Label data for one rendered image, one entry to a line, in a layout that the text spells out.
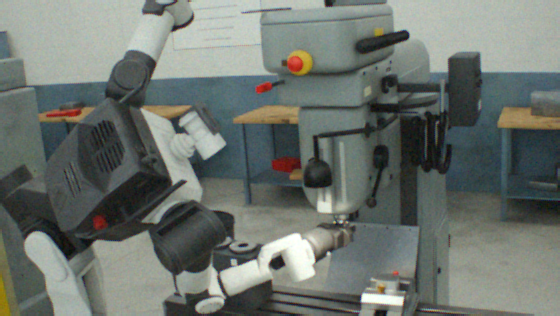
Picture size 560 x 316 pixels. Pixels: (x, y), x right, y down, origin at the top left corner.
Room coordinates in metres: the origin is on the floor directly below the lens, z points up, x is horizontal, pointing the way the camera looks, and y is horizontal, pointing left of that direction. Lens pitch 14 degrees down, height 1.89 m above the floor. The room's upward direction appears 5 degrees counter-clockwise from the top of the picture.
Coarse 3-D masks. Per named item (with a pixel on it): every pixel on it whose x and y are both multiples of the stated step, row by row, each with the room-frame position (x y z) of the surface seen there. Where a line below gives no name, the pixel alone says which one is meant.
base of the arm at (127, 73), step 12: (120, 60) 1.45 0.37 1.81; (132, 60) 1.45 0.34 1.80; (120, 72) 1.42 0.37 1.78; (132, 72) 1.43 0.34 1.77; (144, 72) 1.44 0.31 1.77; (108, 84) 1.40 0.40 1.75; (120, 84) 1.41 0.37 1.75; (132, 84) 1.41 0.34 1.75; (108, 96) 1.41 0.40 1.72; (120, 96) 1.41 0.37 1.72; (144, 96) 1.55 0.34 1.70
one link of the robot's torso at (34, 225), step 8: (32, 224) 1.37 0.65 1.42; (40, 224) 1.37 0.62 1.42; (48, 224) 1.37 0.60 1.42; (56, 224) 1.39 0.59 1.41; (24, 232) 1.37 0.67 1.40; (32, 232) 1.37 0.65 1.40; (48, 232) 1.36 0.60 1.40; (56, 232) 1.37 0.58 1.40; (56, 240) 1.36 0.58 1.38; (64, 240) 1.38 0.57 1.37; (64, 248) 1.37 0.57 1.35; (72, 248) 1.39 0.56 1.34
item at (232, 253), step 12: (228, 240) 1.83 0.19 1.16; (216, 252) 1.77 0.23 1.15; (228, 252) 1.76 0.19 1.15; (240, 252) 1.74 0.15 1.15; (252, 252) 1.75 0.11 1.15; (216, 264) 1.77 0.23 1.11; (228, 264) 1.74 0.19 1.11; (240, 264) 1.72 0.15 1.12; (252, 288) 1.70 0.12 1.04; (264, 288) 1.76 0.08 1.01; (228, 300) 1.75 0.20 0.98; (240, 300) 1.73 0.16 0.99; (252, 300) 1.70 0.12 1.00; (264, 300) 1.75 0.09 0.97
